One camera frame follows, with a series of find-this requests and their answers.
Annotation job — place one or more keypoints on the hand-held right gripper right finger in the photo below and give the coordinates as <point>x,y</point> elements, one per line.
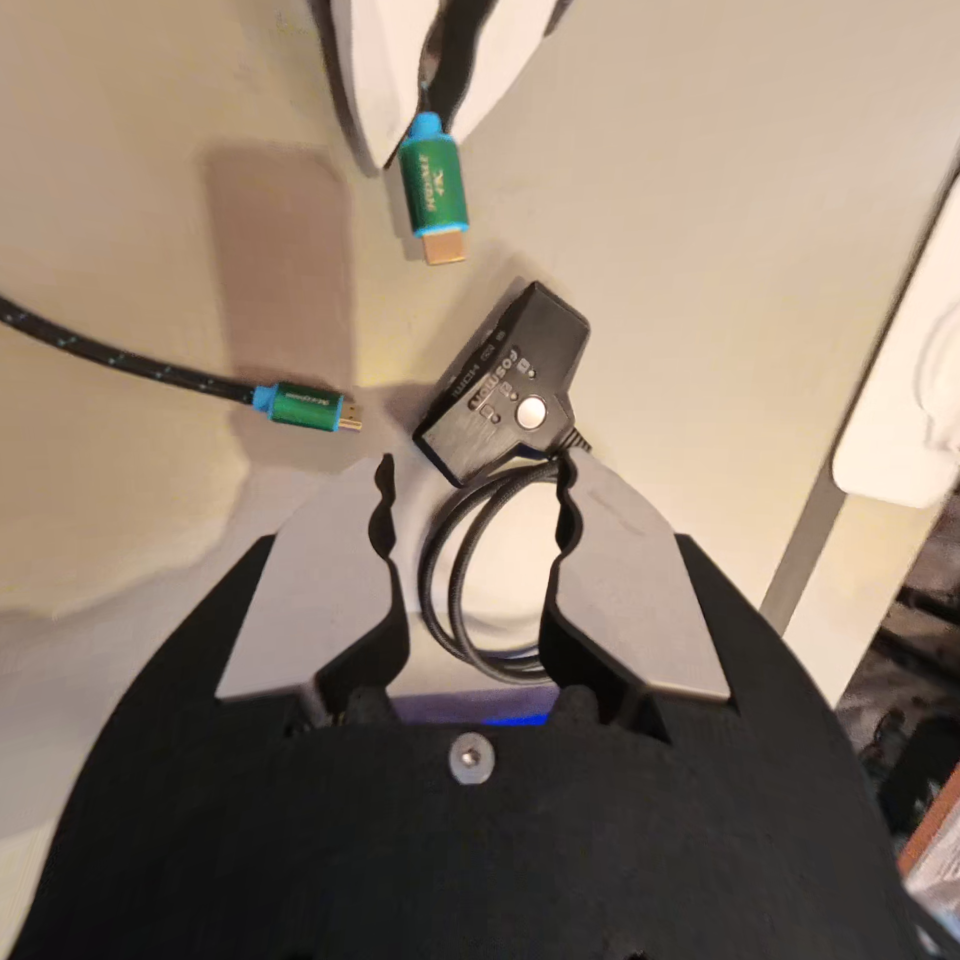
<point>637,600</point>

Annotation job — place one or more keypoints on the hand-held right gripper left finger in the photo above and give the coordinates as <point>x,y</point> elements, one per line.
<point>300,600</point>

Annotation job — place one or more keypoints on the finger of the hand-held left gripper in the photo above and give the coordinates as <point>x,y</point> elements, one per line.
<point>375,67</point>
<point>510,45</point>

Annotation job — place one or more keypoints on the black hdmi switch box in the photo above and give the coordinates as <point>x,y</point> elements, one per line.
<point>517,352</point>

